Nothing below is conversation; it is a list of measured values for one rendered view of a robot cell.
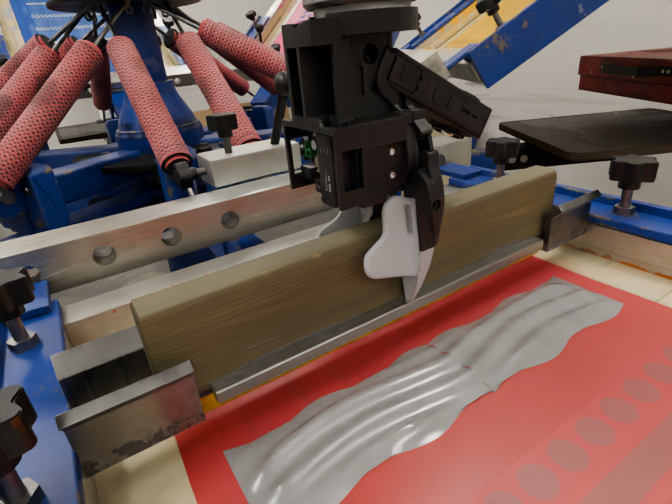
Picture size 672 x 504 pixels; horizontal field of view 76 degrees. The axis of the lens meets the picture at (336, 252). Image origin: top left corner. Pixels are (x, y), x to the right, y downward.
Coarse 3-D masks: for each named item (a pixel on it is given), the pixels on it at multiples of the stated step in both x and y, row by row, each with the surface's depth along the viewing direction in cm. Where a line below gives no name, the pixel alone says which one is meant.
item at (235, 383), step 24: (528, 240) 44; (480, 264) 40; (504, 264) 41; (432, 288) 37; (456, 288) 38; (384, 312) 35; (408, 312) 36; (312, 336) 33; (336, 336) 32; (264, 360) 31; (288, 360) 30; (216, 384) 29; (240, 384) 29
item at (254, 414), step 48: (384, 336) 38; (288, 384) 34; (336, 384) 33; (192, 432) 30; (240, 432) 30; (480, 432) 28; (528, 432) 28; (192, 480) 27; (384, 480) 26; (432, 480) 26; (480, 480) 25
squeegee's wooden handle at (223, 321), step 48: (480, 192) 39; (528, 192) 42; (336, 240) 32; (480, 240) 40; (192, 288) 27; (240, 288) 28; (288, 288) 30; (336, 288) 32; (384, 288) 35; (144, 336) 26; (192, 336) 27; (240, 336) 29; (288, 336) 31
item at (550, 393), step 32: (480, 288) 44; (512, 288) 44; (608, 288) 42; (416, 320) 40; (448, 320) 40; (608, 320) 38; (640, 320) 37; (576, 352) 34; (608, 352) 34; (640, 352) 34; (512, 384) 32; (544, 384) 32; (576, 384) 31; (608, 384) 31; (544, 416) 29
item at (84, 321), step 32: (448, 192) 61; (224, 256) 48; (256, 256) 47; (608, 256) 47; (640, 256) 44; (128, 288) 43; (160, 288) 43; (64, 320) 39; (96, 320) 39; (128, 320) 41
